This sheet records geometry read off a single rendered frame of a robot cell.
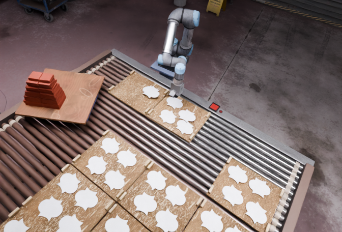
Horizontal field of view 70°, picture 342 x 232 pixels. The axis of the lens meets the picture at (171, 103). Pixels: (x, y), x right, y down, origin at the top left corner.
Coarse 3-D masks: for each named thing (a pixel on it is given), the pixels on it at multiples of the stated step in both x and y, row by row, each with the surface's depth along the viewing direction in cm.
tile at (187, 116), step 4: (180, 112) 201; (184, 112) 202; (188, 112) 202; (180, 116) 198; (184, 116) 199; (188, 116) 199; (192, 116) 199; (184, 120) 196; (188, 120) 196; (192, 120) 196
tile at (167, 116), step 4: (164, 112) 200; (168, 112) 200; (172, 112) 201; (160, 116) 197; (164, 116) 197; (168, 116) 198; (172, 116) 198; (164, 120) 195; (168, 120) 195; (172, 120) 195
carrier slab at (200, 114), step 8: (168, 96) 214; (160, 104) 206; (184, 104) 209; (192, 104) 210; (152, 112) 200; (160, 112) 200; (176, 112) 202; (192, 112) 204; (200, 112) 205; (208, 112) 206; (152, 120) 196; (160, 120) 195; (176, 120) 197; (200, 120) 199; (168, 128) 191; (192, 128) 193; (200, 128) 194; (184, 136) 187
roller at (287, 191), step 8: (96, 72) 228; (112, 80) 222; (200, 136) 191; (208, 144) 188; (216, 144) 187; (224, 152) 184; (240, 160) 180; (264, 176) 173; (280, 184) 171; (288, 192) 167
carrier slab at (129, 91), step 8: (128, 80) 222; (136, 80) 223; (144, 80) 224; (120, 88) 214; (128, 88) 215; (136, 88) 216; (160, 88) 219; (120, 96) 208; (128, 96) 209; (136, 96) 210; (144, 96) 211; (160, 96) 213; (128, 104) 203; (136, 104) 204; (144, 104) 205; (152, 104) 205; (144, 112) 199
